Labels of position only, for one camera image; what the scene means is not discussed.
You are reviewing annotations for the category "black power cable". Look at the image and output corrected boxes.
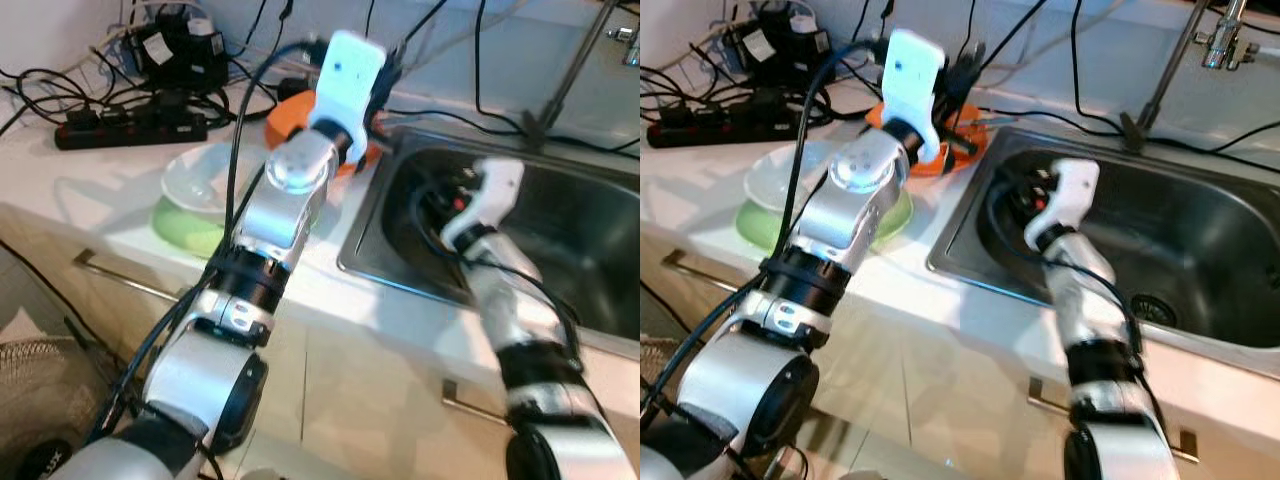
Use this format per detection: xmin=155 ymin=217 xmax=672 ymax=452
xmin=395 ymin=0 xmax=451 ymax=56
xmin=985 ymin=0 xmax=1049 ymax=61
xmin=1070 ymin=0 xmax=1136 ymax=131
xmin=475 ymin=0 xmax=546 ymax=136

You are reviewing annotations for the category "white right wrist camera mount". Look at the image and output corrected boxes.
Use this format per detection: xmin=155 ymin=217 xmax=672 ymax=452
xmin=1022 ymin=158 xmax=1101 ymax=253
xmin=442 ymin=158 xmax=526 ymax=251

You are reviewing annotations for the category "stainless steel sink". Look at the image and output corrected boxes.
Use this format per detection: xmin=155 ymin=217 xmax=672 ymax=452
xmin=337 ymin=125 xmax=641 ymax=351
xmin=925 ymin=125 xmax=1280 ymax=376

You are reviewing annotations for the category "black labelled power adapter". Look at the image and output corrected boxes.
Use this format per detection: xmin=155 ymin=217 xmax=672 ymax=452
xmin=722 ymin=5 xmax=831 ymax=86
xmin=130 ymin=8 xmax=231 ymax=93

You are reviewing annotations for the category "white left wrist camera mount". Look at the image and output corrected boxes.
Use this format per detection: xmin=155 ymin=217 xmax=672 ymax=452
xmin=305 ymin=30 xmax=389 ymax=166
xmin=880 ymin=28 xmax=949 ymax=166

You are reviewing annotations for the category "metal sink drain strainer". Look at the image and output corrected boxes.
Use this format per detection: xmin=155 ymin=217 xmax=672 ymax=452
xmin=1130 ymin=293 xmax=1181 ymax=329

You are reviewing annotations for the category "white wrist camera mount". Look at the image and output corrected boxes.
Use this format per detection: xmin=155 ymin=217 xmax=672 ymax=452
xmin=305 ymin=30 xmax=389 ymax=166
xmin=880 ymin=28 xmax=949 ymax=166
xmin=442 ymin=158 xmax=526 ymax=251
xmin=1022 ymin=158 xmax=1101 ymax=253

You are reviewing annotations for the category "green plate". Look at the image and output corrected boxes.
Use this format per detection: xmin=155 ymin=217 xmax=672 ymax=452
xmin=737 ymin=190 xmax=916 ymax=253
xmin=152 ymin=195 xmax=326 ymax=259

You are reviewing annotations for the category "white bowl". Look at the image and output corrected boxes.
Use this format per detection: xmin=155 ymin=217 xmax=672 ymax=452
xmin=743 ymin=140 xmax=851 ymax=213
xmin=160 ymin=142 xmax=266 ymax=216

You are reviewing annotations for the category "orange plate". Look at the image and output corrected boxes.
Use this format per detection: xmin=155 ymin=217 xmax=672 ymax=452
xmin=265 ymin=92 xmax=386 ymax=178
xmin=865 ymin=100 xmax=991 ymax=178

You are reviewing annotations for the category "black power strip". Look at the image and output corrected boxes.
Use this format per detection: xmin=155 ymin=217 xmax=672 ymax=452
xmin=645 ymin=105 xmax=801 ymax=149
xmin=53 ymin=108 xmax=209 ymax=151

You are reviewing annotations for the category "chrome faucet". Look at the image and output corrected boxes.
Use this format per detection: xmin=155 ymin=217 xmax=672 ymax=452
xmin=1120 ymin=0 xmax=1280 ymax=151
xmin=520 ymin=0 xmax=641 ymax=151

